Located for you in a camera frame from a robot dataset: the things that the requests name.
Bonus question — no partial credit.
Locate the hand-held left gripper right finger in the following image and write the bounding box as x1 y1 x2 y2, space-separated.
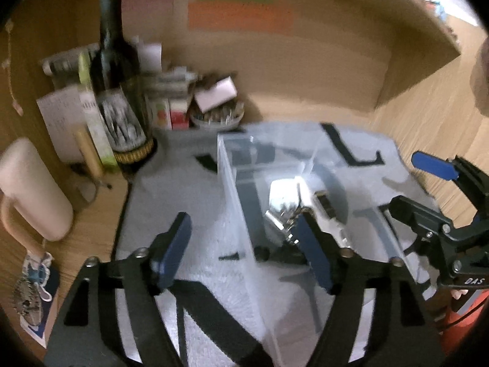
295 213 447 367

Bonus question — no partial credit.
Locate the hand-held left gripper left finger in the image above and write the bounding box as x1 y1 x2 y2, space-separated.
44 212 192 367

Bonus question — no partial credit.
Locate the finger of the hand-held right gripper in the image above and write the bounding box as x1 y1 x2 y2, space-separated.
390 196 455 245
412 152 489 222

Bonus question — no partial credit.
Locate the shiny metal object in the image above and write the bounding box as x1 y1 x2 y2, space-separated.
267 176 306 218

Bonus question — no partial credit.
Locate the clear plastic container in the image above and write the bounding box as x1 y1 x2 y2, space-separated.
217 122 417 358

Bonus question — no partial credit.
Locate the person's right forearm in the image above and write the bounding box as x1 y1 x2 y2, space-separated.
437 288 489 348

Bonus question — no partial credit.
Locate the grey printed mat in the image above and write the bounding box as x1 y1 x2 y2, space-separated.
112 122 440 367

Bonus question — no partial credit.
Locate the cream wooden stick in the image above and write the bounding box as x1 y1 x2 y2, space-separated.
73 130 105 178

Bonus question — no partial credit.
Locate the white book with coloured dots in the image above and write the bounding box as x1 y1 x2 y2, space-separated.
151 99 171 128

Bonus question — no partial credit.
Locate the white bowl of small items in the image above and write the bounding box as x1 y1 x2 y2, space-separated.
190 105 245 131

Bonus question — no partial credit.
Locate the cream mug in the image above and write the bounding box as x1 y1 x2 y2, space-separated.
0 138 74 253

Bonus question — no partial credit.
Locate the blue card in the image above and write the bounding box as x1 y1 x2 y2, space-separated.
19 268 62 348

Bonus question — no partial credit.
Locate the small white box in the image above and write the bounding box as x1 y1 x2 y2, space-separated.
194 77 237 111

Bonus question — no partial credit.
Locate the stack of books and papers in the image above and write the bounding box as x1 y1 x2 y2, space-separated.
132 36 239 128

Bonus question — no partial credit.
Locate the white handwritten note paper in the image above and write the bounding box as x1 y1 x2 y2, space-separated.
36 86 92 163

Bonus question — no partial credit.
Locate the dark wine bottle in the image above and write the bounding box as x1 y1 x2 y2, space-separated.
90 0 158 172

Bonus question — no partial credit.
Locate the rolled newspaper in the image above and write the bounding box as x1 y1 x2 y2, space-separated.
41 46 100 85

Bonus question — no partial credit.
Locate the orange sticky note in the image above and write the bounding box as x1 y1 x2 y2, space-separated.
187 2 295 33

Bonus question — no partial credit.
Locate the hanging bead string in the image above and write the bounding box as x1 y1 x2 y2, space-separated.
2 23 24 116

